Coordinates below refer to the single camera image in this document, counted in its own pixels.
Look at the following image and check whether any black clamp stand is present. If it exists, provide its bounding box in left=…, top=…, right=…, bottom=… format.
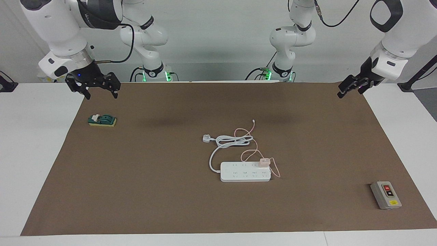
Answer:
left=397, top=55, right=437, bottom=92
left=0, top=70, right=18, bottom=93

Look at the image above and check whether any white cord with plug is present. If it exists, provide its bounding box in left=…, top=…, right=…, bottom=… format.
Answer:
left=202, top=134, right=254, bottom=173

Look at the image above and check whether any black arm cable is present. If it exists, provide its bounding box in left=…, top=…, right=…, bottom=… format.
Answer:
left=313, top=0, right=361, bottom=28
left=94, top=23, right=134, bottom=64

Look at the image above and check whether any brown table mat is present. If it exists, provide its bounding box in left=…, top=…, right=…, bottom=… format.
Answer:
left=20, top=81, right=437, bottom=236

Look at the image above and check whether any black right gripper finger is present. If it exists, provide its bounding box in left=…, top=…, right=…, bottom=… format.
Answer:
left=65, top=76, right=91, bottom=100
left=102, top=72, right=121, bottom=100

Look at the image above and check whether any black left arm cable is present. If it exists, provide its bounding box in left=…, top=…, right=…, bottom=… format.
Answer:
left=313, top=0, right=361, bottom=28

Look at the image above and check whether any green knife switch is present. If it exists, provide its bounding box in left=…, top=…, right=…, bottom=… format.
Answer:
left=88, top=114, right=117, bottom=127

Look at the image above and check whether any pink charging cable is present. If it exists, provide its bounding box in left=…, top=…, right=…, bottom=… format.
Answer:
left=235, top=119, right=281, bottom=178

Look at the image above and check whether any black base cable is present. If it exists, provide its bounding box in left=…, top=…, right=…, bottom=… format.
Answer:
left=129, top=67, right=145, bottom=82
left=245, top=51, right=278, bottom=82

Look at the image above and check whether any grey on-off button box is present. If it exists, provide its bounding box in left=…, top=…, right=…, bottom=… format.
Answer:
left=370, top=181, right=403, bottom=210

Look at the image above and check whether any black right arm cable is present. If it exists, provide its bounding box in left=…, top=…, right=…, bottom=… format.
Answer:
left=94, top=23, right=134, bottom=64

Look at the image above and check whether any white power strip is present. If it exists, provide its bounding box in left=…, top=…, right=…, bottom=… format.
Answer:
left=220, top=161, right=272, bottom=182

